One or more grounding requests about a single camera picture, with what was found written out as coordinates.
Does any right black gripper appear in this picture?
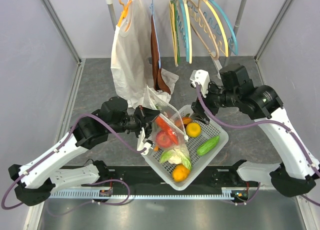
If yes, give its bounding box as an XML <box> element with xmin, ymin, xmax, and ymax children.
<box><xmin>190</xmin><ymin>80</ymin><xmax>239</xmax><ymax>125</ymax></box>

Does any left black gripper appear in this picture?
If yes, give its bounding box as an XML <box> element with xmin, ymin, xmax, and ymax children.
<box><xmin>108</xmin><ymin>105</ymin><xmax>161</xmax><ymax>141</ymax></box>

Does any orange carrot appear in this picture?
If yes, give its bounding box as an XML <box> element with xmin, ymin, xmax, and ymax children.
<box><xmin>155</xmin><ymin>116</ymin><xmax>179</xmax><ymax>145</ymax></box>

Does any yellow lemon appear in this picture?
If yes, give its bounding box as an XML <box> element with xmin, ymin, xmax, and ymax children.
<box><xmin>185</xmin><ymin>122</ymin><xmax>202</xmax><ymax>138</ymax></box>

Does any clear dotted zip top bag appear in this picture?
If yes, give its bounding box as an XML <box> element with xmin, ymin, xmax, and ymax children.
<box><xmin>143</xmin><ymin>87</ymin><xmax>189</xmax><ymax>150</ymax></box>

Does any red apple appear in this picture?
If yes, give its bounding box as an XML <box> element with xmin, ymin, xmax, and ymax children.
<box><xmin>155</xmin><ymin>131</ymin><xmax>173</xmax><ymax>149</ymax></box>

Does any light green cucumber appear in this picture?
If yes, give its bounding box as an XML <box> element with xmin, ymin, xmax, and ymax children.
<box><xmin>196</xmin><ymin>135</ymin><xmax>220</xmax><ymax>156</ymax></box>

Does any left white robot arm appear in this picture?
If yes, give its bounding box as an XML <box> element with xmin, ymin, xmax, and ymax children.
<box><xmin>8</xmin><ymin>97</ymin><xmax>160</xmax><ymax>206</ymax></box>

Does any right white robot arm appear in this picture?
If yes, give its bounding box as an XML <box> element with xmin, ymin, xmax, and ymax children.
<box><xmin>190</xmin><ymin>63</ymin><xmax>320</xmax><ymax>197</ymax></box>

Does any orange pumpkin slice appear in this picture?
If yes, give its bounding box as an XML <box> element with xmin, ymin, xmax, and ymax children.
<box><xmin>182</xmin><ymin>117</ymin><xmax>193</xmax><ymax>126</ymax></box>

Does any white plastic basket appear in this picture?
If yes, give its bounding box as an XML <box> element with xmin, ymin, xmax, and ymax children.
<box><xmin>143</xmin><ymin>105</ymin><xmax>229</xmax><ymax>191</ymax></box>

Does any brown cloth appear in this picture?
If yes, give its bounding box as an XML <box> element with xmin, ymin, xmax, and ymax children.
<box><xmin>150</xmin><ymin>15</ymin><xmax>171</xmax><ymax>94</ymax></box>

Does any white cauliflower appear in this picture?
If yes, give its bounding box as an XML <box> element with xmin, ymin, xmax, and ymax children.
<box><xmin>159</xmin><ymin>144</ymin><xmax>192</xmax><ymax>170</ymax></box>

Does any white t-shirt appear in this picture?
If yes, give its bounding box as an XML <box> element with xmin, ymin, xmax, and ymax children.
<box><xmin>110</xmin><ymin>0</ymin><xmax>179</xmax><ymax>108</ymax></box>

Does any orange tangerine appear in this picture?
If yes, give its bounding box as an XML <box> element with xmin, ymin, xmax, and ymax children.
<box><xmin>172</xmin><ymin>164</ymin><xmax>190</xmax><ymax>182</ymax></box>

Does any yellow plastic hanger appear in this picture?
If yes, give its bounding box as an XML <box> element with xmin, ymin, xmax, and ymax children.
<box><xmin>189</xmin><ymin>0</ymin><xmax>231</xmax><ymax>60</ymax></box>

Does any orange hanger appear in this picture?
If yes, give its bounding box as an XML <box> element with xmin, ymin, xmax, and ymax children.
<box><xmin>117</xmin><ymin>0</ymin><xmax>132</xmax><ymax>27</ymax></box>

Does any cream hanger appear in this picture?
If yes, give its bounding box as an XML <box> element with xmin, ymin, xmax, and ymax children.
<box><xmin>169</xmin><ymin>2</ymin><xmax>178</xmax><ymax>67</ymax></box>

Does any green hanger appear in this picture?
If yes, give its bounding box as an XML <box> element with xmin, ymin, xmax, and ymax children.
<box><xmin>172</xmin><ymin>0</ymin><xmax>180</xmax><ymax>65</ymax></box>

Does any teal plastic hanger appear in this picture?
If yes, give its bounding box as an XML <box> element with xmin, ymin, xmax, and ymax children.
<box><xmin>202</xmin><ymin>0</ymin><xmax>239</xmax><ymax>57</ymax></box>

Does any light blue hanger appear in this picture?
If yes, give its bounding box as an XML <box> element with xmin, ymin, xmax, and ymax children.
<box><xmin>177</xmin><ymin>0</ymin><xmax>190</xmax><ymax>62</ymax></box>

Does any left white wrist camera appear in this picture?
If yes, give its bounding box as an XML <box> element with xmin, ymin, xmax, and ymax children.
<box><xmin>137</xmin><ymin>127</ymin><xmax>153</xmax><ymax>155</ymax></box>

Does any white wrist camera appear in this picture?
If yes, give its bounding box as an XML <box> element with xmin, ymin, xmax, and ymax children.
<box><xmin>190</xmin><ymin>70</ymin><xmax>210</xmax><ymax>98</ymax></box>
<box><xmin>137</xmin><ymin>127</ymin><xmax>153</xmax><ymax>155</ymax></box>

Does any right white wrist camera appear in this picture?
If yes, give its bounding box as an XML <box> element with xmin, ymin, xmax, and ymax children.
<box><xmin>190</xmin><ymin>70</ymin><xmax>210</xmax><ymax>98</ymax></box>

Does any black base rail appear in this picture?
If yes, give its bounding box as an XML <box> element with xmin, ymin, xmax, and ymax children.
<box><xmin>54</xmin><ymin>162</ymin><xmax>283</xmax><ymax>196</ymax></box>

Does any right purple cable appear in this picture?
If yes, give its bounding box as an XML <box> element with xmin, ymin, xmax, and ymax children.
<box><xmin>195</xmin><ymin>83</ymin><xmax>320</xmax><ymax>207</ymax></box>

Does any purple cable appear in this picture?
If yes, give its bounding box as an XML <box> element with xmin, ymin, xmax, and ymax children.
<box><xmin>195</xmin><ymin>83</ymin><xmax>320</xmax><ymax>207</ymax></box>
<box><xmin>1</xmin><ymin>113</ymin><xmax>148</xmax><ymax>217</ymax></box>

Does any white slotted cable duct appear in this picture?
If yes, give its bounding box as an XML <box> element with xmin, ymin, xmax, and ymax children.
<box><xmin>50</xmin><ymin>188</ymin><xmax>234</xmax><ymax>200</ymax></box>

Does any blue wire hanger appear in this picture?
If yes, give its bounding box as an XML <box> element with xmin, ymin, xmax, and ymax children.
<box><xmin>150</xmin><ymin>0</ymin><xmax>161</xmax><ymax>68</ymax></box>

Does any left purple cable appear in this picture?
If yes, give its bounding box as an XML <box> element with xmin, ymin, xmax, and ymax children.
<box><xmin>1</xmin><ymin>113</ymin><xmax>148</xmax><ymax>217</ymax></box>

